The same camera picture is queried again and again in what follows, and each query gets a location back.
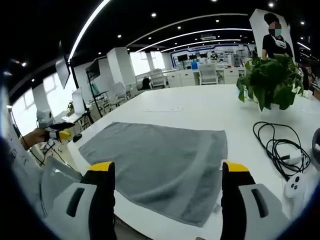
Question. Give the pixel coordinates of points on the white office chair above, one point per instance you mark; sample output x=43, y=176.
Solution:
x=157, y=79
x=208, y=73

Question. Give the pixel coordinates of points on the grey white round device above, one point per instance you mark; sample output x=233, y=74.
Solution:
x=317, y=142

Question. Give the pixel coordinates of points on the black floor stand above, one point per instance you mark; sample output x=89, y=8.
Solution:
x=88, y=100

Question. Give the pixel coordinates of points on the small black device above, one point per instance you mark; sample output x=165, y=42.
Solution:
x=78, y=138

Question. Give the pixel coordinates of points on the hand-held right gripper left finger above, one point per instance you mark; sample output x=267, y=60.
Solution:
x=100, y=200

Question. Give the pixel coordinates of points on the person's white shirt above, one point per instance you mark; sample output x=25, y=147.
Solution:
x=17, y=160

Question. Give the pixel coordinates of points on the hanging black monitor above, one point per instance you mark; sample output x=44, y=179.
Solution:
x=62, y=71

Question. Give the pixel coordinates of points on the blue container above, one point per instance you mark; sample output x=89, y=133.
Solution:
x=194, y=65

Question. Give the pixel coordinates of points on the white power adapter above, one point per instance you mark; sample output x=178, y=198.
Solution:
x=293, y=158

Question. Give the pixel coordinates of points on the grey towel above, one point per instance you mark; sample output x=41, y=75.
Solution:
x=160, y=160

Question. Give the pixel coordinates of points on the grey chair back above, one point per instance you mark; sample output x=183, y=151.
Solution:
x=57, y=180

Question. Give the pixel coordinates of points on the person's left hand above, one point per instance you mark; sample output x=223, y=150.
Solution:
x=37, y=137

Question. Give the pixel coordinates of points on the white handheld controller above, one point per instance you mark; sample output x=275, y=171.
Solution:
x=296, y=187

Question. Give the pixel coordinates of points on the black backpack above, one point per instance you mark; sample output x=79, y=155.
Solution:
x=145, y=83

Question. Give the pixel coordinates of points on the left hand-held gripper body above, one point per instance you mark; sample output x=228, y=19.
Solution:
x=44, y=118

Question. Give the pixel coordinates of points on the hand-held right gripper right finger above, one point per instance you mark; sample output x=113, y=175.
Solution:
x=235, y=200

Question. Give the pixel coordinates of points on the white table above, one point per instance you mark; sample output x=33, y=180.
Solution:
x=200, y=110

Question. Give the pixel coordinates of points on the green potted plant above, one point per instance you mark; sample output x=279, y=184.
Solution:
x=272, y=80

